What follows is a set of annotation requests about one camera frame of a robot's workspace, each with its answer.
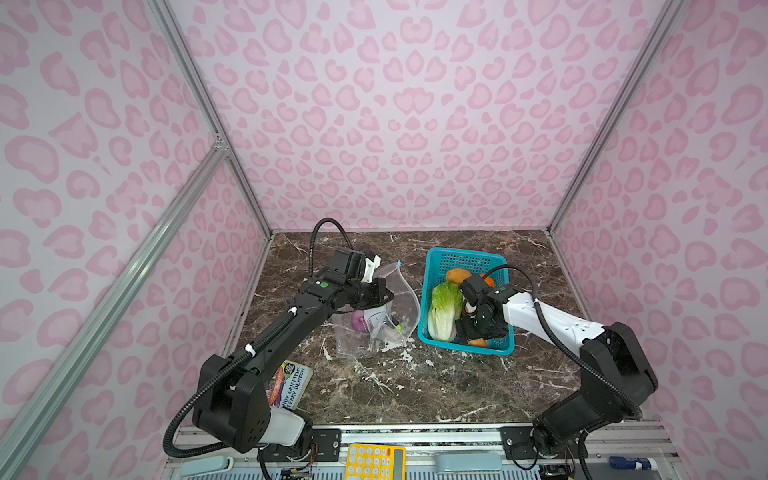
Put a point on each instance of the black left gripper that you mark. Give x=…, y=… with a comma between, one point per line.
x=378, y=285

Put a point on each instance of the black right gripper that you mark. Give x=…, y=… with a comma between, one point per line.
x=467, y=334

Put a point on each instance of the purple toy onion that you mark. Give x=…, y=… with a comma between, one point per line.
x=358, y=323

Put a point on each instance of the clear zip top bag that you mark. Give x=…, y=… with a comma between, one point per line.
x=403, y=310

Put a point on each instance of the toy carrot with leaves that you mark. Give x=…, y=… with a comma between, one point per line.
x=490, y=283

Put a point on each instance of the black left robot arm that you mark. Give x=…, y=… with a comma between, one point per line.
x=231, y=403

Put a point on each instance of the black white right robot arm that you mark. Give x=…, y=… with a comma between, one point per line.
x=616, y=377

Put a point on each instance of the brown toy potato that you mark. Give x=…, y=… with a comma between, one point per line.
x=480, y=343

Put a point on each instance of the green toy cabbage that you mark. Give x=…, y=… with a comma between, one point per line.
x=445, y=310

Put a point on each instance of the orange toy bread roll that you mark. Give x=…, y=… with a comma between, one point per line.
x=457, y=276

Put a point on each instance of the colourful paperback book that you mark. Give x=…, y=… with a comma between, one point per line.
x=288, y=385

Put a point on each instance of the grey flat case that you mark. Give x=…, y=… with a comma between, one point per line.
x=467, y=462

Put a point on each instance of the yellow calculator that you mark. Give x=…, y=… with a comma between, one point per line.
x=375, y=462

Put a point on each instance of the blue white marker pen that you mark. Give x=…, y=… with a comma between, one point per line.
x=633, y=463

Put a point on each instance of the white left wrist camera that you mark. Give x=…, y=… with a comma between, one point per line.
x=370, y=265

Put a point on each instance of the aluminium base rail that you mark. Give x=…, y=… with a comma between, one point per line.
x=423, y=442

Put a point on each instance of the aluminium frame corner post left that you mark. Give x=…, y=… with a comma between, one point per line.
x=166, y=19

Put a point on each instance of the aluminium frame corner post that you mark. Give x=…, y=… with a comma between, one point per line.
x=166, y=19
x=663, y=27

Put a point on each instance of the aluminium frame corner post right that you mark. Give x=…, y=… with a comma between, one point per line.
x=663, y=27

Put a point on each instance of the aluminium diagonal frame bar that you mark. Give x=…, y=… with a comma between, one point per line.
x=31, y=425

